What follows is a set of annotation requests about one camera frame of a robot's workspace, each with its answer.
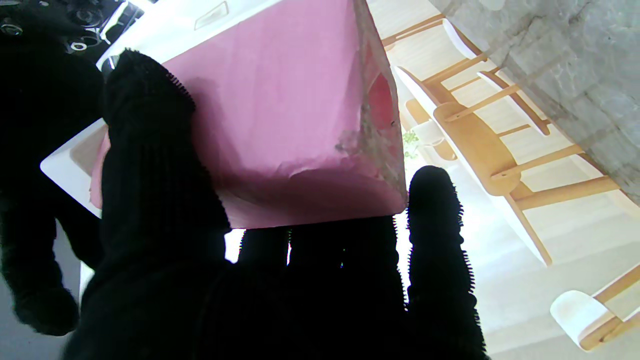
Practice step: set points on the pink square jar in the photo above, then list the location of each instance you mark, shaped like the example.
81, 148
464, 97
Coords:
280, 100

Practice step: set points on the white square jar lid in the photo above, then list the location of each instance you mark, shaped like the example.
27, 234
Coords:
165, 30

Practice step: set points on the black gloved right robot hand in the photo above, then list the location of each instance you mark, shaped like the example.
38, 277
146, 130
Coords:
45, 125

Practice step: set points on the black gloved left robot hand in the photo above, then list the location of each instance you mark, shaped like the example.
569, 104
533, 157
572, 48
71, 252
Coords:
160, 225

